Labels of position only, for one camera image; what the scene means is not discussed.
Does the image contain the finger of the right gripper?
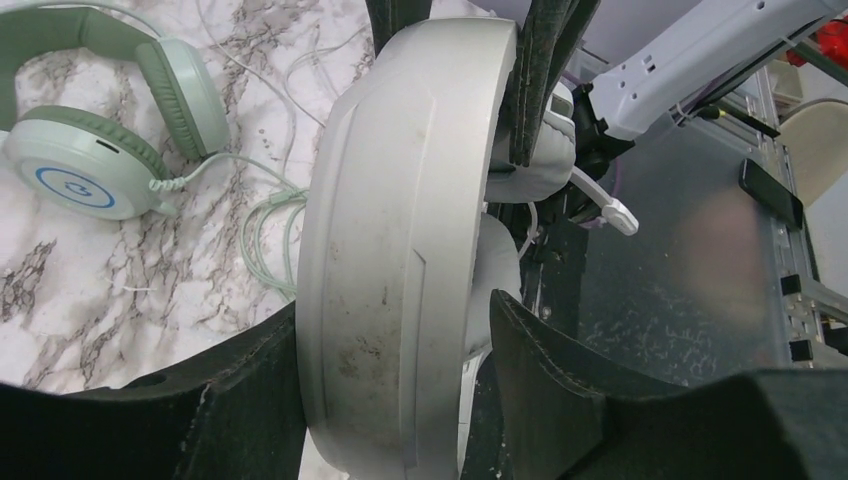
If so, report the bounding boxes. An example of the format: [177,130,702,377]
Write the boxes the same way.
[499,0,600,167]
[365,0,432,56]

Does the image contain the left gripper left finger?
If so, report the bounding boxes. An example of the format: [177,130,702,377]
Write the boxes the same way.
[1,305,306,479]

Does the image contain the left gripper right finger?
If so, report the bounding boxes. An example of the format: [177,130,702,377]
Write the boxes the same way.
[490,290,847,479]

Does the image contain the grey white gaming headset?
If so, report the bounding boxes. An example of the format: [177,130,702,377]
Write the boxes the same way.
[295,16,641,480]

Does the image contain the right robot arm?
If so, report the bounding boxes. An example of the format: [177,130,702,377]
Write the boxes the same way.
[494,1,847,180]

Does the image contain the green headphones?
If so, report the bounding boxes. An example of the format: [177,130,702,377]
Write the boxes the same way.
[1,1,230,221]

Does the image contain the black phone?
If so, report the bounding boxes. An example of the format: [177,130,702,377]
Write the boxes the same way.
[738,158,804,231]

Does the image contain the white headphone cable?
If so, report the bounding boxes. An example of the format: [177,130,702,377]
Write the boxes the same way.
[195,0,372,134]

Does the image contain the green headphone cable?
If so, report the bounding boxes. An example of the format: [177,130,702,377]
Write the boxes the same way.
[148,152,311,303]

